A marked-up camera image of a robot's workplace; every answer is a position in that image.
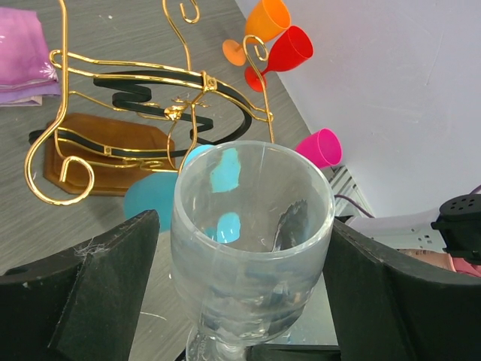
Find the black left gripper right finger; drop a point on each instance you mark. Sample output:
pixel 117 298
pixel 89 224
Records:
pixel 386 305

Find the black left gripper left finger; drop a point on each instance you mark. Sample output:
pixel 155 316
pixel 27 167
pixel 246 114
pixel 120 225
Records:
pixel 82 303

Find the blue wine glass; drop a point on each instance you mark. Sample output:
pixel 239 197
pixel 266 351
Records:
pixel 154 199

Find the clear wine glass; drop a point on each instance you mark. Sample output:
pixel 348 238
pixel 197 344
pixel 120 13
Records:
pixel 250 232

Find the pink wine glass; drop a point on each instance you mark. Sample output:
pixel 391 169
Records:
pixel 322 148

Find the gold wire wine glass rack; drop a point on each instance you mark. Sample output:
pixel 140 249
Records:
pixel 78 155

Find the red wine glass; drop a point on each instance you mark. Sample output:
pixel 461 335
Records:
pixel 290 50

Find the orange wine glass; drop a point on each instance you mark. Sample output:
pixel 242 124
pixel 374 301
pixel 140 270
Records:
pixel 267 20

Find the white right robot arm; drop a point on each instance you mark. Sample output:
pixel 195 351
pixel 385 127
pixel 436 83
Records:
pixel 447 237

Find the aluminium frame rail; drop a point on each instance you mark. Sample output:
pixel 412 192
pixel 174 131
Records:
pixel 342 183

